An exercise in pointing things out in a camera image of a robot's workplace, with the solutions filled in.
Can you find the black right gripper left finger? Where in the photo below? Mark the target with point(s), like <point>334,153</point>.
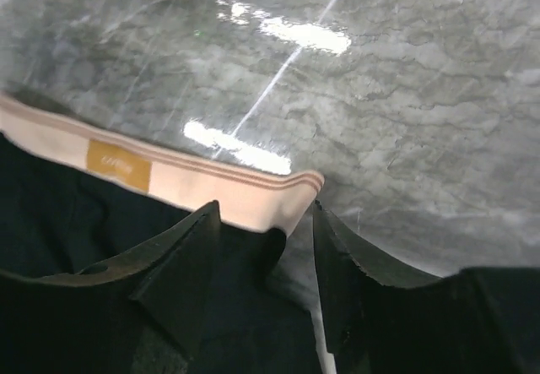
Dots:
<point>93,321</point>

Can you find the black underwear beige waistband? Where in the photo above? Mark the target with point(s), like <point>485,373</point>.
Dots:
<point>73,195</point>

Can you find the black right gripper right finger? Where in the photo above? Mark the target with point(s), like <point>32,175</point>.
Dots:
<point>381,315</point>

